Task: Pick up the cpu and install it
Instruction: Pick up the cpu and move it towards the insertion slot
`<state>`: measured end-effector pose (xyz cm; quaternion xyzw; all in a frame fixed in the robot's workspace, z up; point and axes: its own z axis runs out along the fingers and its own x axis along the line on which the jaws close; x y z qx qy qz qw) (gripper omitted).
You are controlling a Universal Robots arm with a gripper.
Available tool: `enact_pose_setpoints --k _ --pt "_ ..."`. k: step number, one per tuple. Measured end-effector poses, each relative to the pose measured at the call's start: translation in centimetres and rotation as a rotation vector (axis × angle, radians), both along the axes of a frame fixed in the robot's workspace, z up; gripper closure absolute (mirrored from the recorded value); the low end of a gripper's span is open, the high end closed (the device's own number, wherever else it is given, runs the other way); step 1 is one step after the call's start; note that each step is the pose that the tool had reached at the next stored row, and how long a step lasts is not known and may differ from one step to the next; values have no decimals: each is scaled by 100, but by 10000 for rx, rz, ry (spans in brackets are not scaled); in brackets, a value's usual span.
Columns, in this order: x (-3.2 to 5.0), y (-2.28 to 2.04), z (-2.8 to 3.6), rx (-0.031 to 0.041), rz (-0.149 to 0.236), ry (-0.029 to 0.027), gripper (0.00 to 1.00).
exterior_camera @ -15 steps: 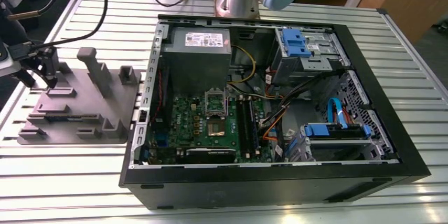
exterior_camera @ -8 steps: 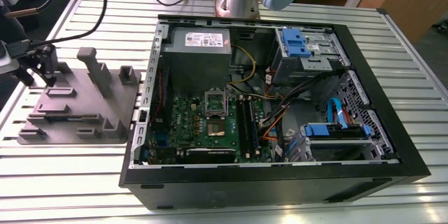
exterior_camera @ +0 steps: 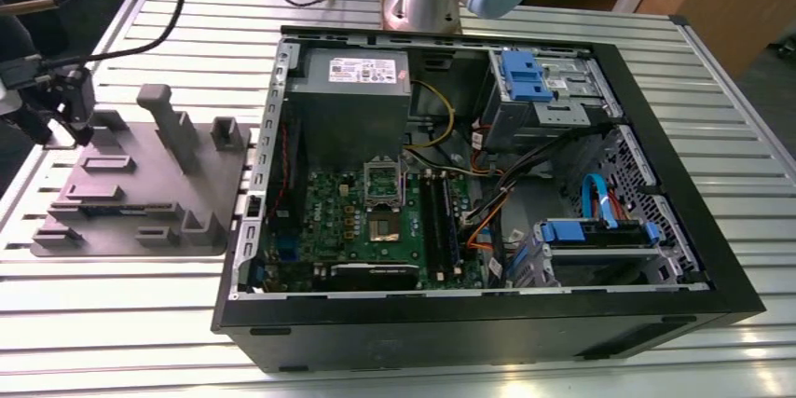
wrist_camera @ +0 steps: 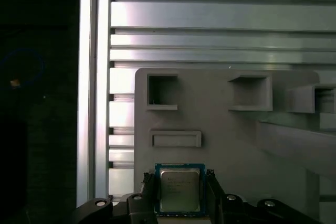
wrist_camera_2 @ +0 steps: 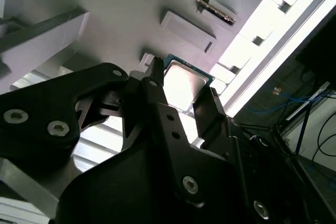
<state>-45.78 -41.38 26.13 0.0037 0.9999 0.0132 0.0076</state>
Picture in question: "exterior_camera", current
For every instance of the blue plastic drive bracket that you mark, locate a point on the blue plastic drive bracket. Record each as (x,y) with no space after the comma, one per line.
(523,76)

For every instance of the metal drive cage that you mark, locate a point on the metal drive cage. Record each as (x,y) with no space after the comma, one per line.
(572,113)

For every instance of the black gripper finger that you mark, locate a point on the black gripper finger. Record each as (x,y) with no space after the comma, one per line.
(80,109)
(37,125)

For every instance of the black PC case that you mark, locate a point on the black PC case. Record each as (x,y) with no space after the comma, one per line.
(435,337)

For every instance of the green RAM stick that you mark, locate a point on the green RAM stick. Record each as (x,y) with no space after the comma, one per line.
(99,210)

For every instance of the wooden cabinet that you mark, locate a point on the wooden cabinet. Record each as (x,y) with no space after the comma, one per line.
(733,6)

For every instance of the blue disk carrier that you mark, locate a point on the blue disk carrier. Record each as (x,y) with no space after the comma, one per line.
(563,232)

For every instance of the grey power supply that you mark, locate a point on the grey power supply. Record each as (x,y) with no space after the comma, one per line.
(348,113)

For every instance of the metal disk bay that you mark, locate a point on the metal disk bay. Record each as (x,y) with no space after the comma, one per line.
(535,272)

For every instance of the green motherboard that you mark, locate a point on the green motherboard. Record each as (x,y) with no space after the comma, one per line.
(336,249)

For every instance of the black case fan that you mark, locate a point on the black case fan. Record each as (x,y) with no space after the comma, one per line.
(299,183)

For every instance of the black graphics card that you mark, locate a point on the black graphics card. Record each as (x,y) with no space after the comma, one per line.
(373,277)

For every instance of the brass flexible conduit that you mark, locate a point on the brass flexible conduit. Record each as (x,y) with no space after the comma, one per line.
(31,6)

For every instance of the grey parts rack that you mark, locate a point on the grey parts rack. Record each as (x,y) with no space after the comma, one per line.
(145,190)

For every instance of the black RAM slot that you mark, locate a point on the black RAM slot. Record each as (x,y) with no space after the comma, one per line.
(431,225)
(445,225)
(439,225)

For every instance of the CPU socket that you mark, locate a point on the CPU socket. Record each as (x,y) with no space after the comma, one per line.
(385,228)

